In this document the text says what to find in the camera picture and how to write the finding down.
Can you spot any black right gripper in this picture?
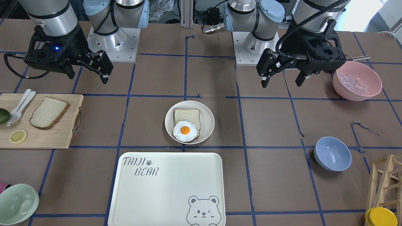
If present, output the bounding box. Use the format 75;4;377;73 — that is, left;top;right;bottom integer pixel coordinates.
24;24;114;84

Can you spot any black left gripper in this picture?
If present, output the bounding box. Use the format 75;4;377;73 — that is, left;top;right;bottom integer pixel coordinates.
256;19;346;88

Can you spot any bread slice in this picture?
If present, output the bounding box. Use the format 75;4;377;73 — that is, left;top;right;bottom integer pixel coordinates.
29;96;70;130
173;109;200;143

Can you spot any cream round plate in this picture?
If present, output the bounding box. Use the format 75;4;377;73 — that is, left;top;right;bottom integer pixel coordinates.
165;100;215;145

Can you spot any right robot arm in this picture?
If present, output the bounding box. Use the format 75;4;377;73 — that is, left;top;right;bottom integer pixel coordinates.
19;0;150;84

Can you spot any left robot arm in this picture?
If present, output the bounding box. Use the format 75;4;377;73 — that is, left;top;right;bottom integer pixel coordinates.
224;0;352;88

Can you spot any bread slice on plate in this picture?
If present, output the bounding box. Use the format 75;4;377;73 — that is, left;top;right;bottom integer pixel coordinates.
173;109;200;143

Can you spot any metal scoop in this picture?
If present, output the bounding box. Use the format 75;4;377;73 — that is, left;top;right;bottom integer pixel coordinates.
343;53;371;62

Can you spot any pink bowl with ice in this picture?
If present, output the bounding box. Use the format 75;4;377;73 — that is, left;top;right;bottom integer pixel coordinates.
333;61;383;101

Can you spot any wooden cutting board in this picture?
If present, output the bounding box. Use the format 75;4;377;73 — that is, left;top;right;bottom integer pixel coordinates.
0;94;84;149

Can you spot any white plastic fork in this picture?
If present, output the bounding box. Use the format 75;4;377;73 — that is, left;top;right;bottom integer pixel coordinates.
6;89;36;127

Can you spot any white plastic spoon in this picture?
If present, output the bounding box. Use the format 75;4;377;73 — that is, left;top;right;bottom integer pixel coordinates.
10;89;32;119

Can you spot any avocado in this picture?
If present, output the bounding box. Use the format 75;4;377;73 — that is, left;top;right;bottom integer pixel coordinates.
0;108;11;124

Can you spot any blue bowl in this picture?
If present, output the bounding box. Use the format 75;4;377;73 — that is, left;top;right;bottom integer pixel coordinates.
313;137;352;172

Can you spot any lemon slice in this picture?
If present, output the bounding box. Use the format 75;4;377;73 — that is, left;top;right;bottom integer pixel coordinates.
9;130;28;144

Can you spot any fried egg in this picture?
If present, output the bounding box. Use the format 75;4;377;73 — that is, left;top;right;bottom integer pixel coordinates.
173;121;198;143

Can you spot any cream bear tray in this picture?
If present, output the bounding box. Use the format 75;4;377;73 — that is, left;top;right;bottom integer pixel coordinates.
107;152;226;226

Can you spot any pink cloth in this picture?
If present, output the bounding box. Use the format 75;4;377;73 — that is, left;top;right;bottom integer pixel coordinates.
0;183;12;194

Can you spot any green bowl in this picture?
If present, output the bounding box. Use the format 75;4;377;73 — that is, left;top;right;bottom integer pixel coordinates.
0;184;39;225

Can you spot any wooden dish rack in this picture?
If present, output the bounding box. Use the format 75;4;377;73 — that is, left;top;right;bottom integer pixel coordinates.
367;154;401;218

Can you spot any yellow mug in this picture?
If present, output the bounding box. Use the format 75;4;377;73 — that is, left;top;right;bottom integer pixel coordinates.
365;207;398;226

